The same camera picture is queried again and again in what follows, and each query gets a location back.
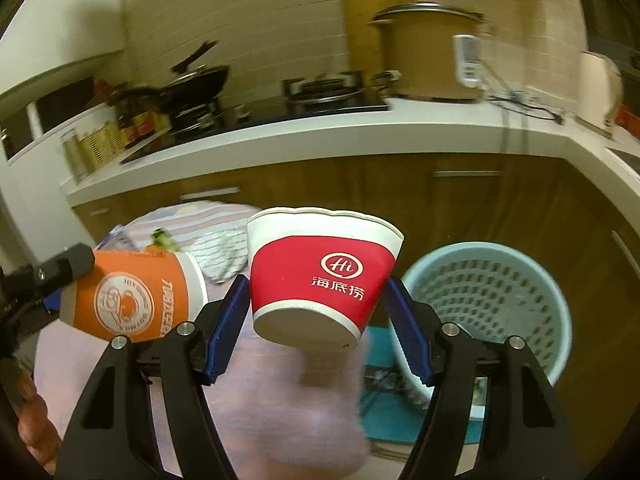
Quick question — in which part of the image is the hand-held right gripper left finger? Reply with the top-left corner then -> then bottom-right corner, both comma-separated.
54,274 -> 252,480

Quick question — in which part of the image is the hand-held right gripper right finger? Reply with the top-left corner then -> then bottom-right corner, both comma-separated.
384,277 -> 583,480

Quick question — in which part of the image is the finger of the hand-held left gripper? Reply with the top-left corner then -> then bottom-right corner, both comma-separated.
7,287 -> 65,343
29,242 -> 97,292

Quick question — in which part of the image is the orange paper cup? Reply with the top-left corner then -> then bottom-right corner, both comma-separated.
59,250 -> 209,344

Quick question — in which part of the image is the teal plastic basket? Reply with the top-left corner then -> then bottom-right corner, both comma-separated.
395,241 -> 573,402

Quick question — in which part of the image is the red paper cup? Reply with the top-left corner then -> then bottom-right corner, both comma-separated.
246,206 -> 405,352

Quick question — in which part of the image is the person's left hand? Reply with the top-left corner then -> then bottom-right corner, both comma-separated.
17,374 -> 63,478

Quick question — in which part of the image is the white printed plastic bag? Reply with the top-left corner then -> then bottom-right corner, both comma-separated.
95,224 -> 138,252

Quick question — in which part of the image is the polka dot cloth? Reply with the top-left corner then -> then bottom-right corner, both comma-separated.
187,230 -> 251,285

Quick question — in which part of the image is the green snack wrapper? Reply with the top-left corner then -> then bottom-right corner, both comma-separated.
147,229 -> 182,255

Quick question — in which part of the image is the yellow plastic basket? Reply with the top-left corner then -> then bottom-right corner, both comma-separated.
75,122 -> 127,172

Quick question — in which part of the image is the wooden base cabinet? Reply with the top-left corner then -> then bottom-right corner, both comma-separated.
70,152 -> 640,396

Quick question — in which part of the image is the dark sauce bottle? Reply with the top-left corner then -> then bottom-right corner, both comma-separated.
117,105 -> 141,147
140,102 -> 171,142

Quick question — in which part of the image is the black wok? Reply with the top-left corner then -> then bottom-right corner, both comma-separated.
116,65 -> 232,123

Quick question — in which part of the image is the black gas stove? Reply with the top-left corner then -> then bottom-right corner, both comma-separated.
120,71 -> 392,166

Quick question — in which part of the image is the steel sink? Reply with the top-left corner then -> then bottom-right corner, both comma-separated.
605,147 -> 640,172

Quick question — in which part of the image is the brown rice cooker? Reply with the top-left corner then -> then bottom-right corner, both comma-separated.
370,2 -> 487,102

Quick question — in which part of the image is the white power meter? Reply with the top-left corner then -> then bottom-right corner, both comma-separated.
452,35 -> 484,86

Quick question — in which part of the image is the white electric kettle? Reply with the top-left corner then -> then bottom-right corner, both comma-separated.
577,51 -> 625,135

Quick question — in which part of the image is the wooden cutting board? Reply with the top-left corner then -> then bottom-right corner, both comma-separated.
340,0 -> 431,92

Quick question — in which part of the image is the metal cabinet handle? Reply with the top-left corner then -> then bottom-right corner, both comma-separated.
180,187 -> 240,201
432,170 -> 502,179
611,230 -> 640,282

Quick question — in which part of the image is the pan lid with handle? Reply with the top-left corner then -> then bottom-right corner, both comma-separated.
170,40 -> 222,82

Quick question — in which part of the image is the black power cable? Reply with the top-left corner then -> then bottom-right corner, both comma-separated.
480,60 -> 567,157

